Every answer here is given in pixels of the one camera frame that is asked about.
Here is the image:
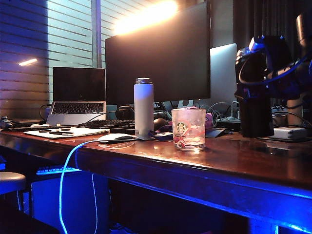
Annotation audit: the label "thin white cable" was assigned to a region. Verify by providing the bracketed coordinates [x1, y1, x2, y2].
[91, 172, 99, 234]

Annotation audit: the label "black headphones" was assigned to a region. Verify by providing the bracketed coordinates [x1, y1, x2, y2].
[115, 105, 136, 121]

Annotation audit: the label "Starbucks glass cup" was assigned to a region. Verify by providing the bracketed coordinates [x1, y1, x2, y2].
[171, 108, 207, 152]

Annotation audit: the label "keyboard on pull-out tray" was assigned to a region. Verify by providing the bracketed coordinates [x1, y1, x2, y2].
[36, 165, 81, 176]

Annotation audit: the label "black thermos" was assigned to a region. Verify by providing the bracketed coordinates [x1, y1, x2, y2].
[235, 36, 275, 138]

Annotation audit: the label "purple lanyard with card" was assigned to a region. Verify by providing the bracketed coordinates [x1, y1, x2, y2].
[149, 124, 174, 142]

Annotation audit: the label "round stool seat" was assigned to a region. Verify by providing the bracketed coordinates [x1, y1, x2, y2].
[0, 171, 27, 196]

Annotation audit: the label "light thick cable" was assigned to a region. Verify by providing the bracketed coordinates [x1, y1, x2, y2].
[59, 139, 101, 234]

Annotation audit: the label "silver monitor stand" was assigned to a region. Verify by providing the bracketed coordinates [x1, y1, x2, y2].
[177, 99, 195, 110]

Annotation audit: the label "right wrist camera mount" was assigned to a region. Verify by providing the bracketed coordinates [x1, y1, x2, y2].
[258, 35, 294, 80]

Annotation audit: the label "large black monitor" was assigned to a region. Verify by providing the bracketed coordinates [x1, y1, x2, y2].
[105, 1, 212, 106]

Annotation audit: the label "dark flat card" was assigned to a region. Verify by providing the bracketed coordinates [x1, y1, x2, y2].
[205, 128, 227, 139]

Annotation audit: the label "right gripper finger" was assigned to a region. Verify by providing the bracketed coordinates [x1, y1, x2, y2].
[234, 83, 271, 101]

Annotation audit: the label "white power adapter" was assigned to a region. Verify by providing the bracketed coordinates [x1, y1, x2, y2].
[273, 127, 308, 141]

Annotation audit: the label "white thermos bottle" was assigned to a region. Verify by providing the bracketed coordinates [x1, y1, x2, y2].
[133, 78, 155, 138]

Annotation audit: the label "open silver laptop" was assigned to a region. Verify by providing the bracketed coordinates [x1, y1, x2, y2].
[46, 67, 107, 126]

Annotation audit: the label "white computer mouse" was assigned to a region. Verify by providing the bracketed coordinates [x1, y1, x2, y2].
[97, 133, 137, 144]

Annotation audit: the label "white notepad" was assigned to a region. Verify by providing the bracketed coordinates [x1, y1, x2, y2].
[23, 126, 111, 140]

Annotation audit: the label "dark handheld device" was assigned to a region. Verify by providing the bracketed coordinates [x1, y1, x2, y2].
[0, 116, 15, 131]

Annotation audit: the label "black computer mouse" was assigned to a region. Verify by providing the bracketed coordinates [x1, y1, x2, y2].
[153, 118, 169, 133]

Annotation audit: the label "white cabinet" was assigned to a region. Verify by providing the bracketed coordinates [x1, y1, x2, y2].
[31, 170, 111, 234]

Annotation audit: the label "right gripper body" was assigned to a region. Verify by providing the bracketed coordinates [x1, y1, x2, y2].
[267, 65, 312, 101]

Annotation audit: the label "tan steel thermos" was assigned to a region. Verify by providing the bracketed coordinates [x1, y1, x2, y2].
[287, 97, 306, 126]

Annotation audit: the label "small steel cup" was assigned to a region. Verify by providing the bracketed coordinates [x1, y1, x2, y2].
[273, 114, 289, 128]

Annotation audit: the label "power strip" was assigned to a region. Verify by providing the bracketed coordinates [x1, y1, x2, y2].
[216, 116, 242, 128]

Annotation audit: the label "dark curtain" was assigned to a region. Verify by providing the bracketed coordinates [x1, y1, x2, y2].
[233, 0, 312, 49]

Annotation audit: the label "window frame post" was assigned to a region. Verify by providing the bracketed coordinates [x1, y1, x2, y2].
[91, 0, 103, 69]

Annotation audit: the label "black keyboard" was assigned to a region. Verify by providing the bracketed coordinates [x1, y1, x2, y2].
[77, 119, 136, 135]

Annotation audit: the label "silver display back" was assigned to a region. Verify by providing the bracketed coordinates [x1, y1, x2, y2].
[210, 43, 238, 108]

